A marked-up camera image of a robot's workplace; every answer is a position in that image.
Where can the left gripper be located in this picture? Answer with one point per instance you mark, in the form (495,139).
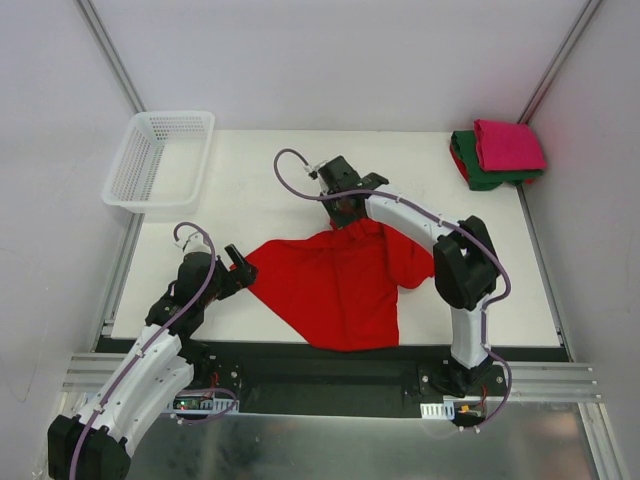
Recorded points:
(232,279)

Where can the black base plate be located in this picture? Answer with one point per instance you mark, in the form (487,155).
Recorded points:
(298,379)

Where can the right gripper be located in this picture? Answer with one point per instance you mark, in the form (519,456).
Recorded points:
(345,212)

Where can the right cable duct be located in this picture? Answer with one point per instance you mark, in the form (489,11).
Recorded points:
(438,411)

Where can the left cable duct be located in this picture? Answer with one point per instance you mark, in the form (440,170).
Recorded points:
(203,405)

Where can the red t-shirt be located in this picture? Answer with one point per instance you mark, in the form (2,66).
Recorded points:
(459,163)
(339,289)

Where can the cable duct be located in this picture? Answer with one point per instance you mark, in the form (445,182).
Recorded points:
(438,411)
(203,405)

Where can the white plastic basket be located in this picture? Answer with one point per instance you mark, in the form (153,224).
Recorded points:
(159,166)

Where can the green folded t-shirt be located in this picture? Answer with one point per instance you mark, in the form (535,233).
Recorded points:
(464,143)

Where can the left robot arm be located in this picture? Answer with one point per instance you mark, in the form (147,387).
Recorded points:
(99,441)

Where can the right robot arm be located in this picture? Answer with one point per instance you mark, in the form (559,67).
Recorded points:
(465,272)

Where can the pink folded t-shirt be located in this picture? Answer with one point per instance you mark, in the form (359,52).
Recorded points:
(502,146)

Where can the red folded t-shirt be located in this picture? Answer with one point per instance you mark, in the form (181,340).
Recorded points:
(459,163)

